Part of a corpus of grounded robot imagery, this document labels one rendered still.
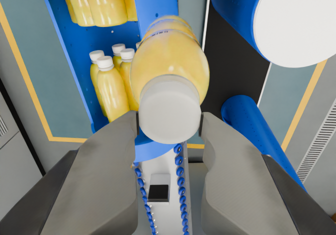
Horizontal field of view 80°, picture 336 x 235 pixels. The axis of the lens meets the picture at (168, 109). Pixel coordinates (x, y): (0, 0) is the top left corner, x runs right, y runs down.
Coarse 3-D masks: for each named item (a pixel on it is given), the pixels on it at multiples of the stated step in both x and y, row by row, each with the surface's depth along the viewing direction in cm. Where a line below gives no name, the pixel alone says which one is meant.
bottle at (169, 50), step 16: (160, 16) 26; (176, 16) 26; (160, 32) 17; (176, 32) 17; (192, 32) 22; (144, 48) 16; (160, 48) 15; (176, 48) 15; (192, 48) 15; (144, 64) 14; (160, 64) 14; (176, 64) 14; (192, 64) 14; (144, 80) 14; (160, 80) 13; (176, 80) 13; (192, 80) 14; (208, 80) 16
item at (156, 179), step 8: (152, 176) 102; (160, 176) 101; (168, 176) 101; (152, 184) 96; (160, 184) 95; (168, 184) 97; (152, 192) 92; (160, 192) 92; (168, 192) 93; (152, 200) 90; (160, 200) 90; (168, 200) 90
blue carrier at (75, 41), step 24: (48, 0) 43; (144, 0) 35; (168, 0) 40; (72, 24) 52; (120, 24) 61; (144, 24) 37; (72, 48) 52; (96, 48) 60; (72, 72) 52; (96, 96) 64; (96, 120) 64; (144, 144) 51; (168, 144) 55
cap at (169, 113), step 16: (144, 96) 12; (160, 96) 11; (176, 96) 11; (192, 96) 12; (144, 112) 12; (160, 112) 12; (176, 112) 12; (192, 112) 12; (144, 128) 12; (160, 128) 12; (176, 128) 12; (192, 128) 12
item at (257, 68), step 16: (208, 0) 128; (208, 16) 132; (208, 32) 138; (224, 32) 137; (208, 48) 144; (224, 48) 143; (240, 48) 143; (208, 64) 150; (224, 64) 150; (240, 64) 149; (256, 64) 148; (224, 80) 157; (240, 80) 156; (256, 80) 155; (208, 96) 165; (224, 96) 164; (256, 96) 163
